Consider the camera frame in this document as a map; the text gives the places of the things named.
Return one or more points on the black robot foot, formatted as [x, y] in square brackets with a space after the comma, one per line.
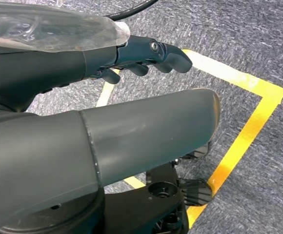
[141, 206]

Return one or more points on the yellow floor tape square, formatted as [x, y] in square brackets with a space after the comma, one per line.
[251, 129]

